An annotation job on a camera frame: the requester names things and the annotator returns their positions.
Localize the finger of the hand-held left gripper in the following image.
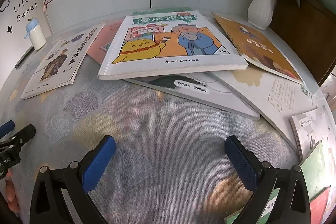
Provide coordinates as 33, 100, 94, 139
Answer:
0, 124, 36, 152
0, 120, 15, 138

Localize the cartoon cover book yellow chick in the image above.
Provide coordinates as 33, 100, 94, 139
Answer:
98, 10, 249, 81

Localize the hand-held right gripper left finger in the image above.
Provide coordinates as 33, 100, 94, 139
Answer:
30, 135, 116, 224

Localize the black remote control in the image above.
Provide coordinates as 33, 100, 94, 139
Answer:
14, 46, 35, 69

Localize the white bottle blue lid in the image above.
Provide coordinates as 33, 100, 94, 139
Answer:
24, 17, 47, 51

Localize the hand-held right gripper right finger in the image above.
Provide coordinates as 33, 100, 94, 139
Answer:
225, 135, 311, 224

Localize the white book beige patch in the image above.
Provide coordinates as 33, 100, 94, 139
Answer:
206, 67, 321, 152

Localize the orange brown book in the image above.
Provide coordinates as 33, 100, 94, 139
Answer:
211, 12, 305, 86

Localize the brown wooden chair back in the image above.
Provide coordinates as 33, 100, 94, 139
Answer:
268, 0, 336, 86

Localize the red book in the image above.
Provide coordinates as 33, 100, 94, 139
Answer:
309, 186, 332, 224

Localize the pale picture book green label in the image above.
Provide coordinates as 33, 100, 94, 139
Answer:
290, 105, 336, 161

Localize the teal green book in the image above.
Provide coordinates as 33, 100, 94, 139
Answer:
132, 7, 193, 17

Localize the white book green-dressed figure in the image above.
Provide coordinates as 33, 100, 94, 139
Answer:
123, 72, 261, 121

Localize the pink book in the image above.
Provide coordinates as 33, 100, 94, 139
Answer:
86, 18, 126, 65

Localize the white book yellow-robed figure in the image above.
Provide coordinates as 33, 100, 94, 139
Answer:
20, 23, 105, 100

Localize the printed floral tablecloth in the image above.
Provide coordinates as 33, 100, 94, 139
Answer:
0, 7, 326, 224

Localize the black lettering wall decal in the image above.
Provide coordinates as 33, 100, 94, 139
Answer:
7, 0, 39, 23

